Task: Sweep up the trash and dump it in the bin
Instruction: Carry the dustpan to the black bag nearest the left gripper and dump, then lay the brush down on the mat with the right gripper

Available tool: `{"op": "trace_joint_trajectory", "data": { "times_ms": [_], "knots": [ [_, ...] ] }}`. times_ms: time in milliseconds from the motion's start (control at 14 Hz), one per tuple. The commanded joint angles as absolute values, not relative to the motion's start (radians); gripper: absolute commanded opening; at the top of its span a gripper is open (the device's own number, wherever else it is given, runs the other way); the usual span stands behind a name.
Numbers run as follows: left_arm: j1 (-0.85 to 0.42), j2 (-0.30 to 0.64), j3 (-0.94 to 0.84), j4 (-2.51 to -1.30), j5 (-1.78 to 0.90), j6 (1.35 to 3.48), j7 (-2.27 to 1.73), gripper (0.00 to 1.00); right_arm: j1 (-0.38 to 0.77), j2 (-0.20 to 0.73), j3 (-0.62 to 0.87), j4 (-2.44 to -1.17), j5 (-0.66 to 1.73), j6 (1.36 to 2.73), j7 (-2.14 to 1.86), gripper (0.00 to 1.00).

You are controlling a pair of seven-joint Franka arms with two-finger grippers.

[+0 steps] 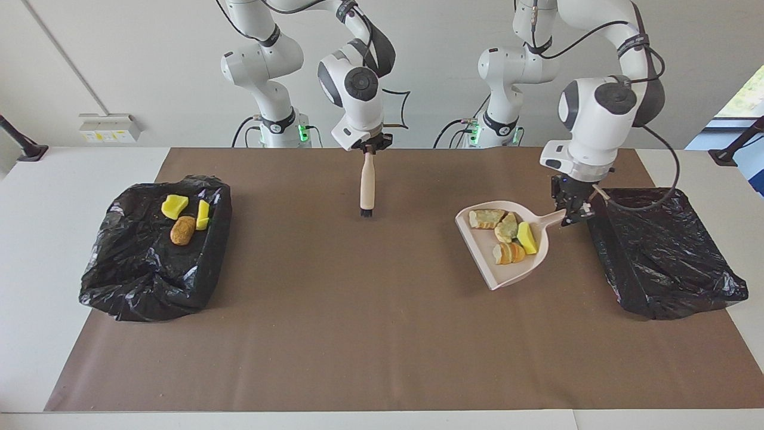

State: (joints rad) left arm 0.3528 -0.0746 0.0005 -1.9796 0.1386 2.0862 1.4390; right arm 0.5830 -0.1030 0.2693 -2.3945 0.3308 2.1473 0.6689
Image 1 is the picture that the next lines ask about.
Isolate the beige handled hand brush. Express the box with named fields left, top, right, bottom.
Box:
left=360, top=149, right=377, bottom=217

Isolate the yellow sponge wedge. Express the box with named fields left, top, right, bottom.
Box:
left=516, top=222, right=539, bottom=256

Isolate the beige foam chunk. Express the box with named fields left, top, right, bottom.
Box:
left=492, top=242, right=527, bottom=265
left=469, top=209, right=505, bottom=229
left=494, top=212, right=519, bottom=244

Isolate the pale pink plastic dustpan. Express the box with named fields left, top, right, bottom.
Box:
left=455, top=200, right=569, bottom=291

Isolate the brown foam lump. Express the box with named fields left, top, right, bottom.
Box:
left=170, top=216, right=196, bottom=246

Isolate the smooth black bag lined bin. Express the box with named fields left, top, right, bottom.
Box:
left=585, top=188, right=749, bottom=321

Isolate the crumpled black bag lined bin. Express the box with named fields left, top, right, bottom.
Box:
left=79, top=174, right=232, bottom=323

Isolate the brown table mat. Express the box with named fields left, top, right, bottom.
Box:
left=45, top=148, right=764, bottom=411

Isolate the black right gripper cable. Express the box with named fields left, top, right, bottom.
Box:
left=381, top=88, right=412, bottom=130

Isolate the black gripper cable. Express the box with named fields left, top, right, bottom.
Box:
left=591, top=122, right=681, bottom=213
left=381, top=88, right=412, bottom=130

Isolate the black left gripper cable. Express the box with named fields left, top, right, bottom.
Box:
left=591, top=122, right=681, bottom=213

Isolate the black camera stand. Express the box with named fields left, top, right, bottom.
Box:
left=708, top=115, right=764, bottom=167
left=0, top=113, right=50, bottom=162

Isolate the window with dark frame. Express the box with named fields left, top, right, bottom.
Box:
left=685, top=60, right=764, bottom=198

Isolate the white wall socket box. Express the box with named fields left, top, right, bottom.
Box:
left=79, top=113, right=143, bottom=144

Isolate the white wall cable conduit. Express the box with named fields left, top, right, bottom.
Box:
left=23, top=0, right=111, bottom=115

